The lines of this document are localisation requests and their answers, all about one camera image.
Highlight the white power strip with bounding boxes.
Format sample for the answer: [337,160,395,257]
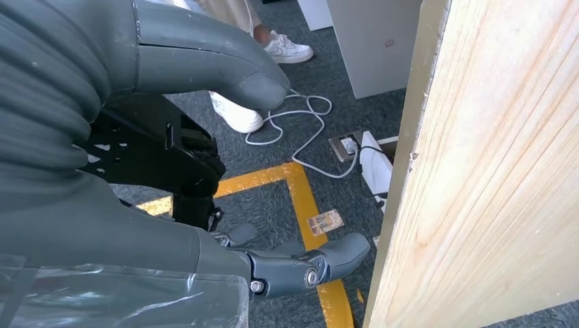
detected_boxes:
[359,131,395,214]

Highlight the person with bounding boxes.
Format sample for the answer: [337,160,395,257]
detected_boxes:
[192,0,273,46]

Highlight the white sneaker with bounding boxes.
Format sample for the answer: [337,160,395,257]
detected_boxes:
[264,30,315,64]
[208,92,265,135]

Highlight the light wooden desk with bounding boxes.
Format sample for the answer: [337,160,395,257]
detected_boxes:
[363,0,579,328]

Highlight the patterned card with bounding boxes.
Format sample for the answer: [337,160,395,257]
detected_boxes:
[307,208,345,236]

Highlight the white cable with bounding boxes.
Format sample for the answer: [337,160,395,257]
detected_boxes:
[245,89,359,180]

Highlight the white panel unit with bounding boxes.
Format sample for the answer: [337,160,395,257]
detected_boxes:
[325,0,424,100]
[296,0,335,31]

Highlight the yellow floor tape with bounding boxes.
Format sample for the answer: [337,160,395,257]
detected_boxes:
[135,162,356,328]

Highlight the clear plastic film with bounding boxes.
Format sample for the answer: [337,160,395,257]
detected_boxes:
[0,253,251,328]

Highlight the black cable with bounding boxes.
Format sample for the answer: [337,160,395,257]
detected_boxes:
[358,143,393,157]

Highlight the metal floor socket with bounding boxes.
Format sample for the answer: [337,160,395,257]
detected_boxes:
[328,131,364,163]

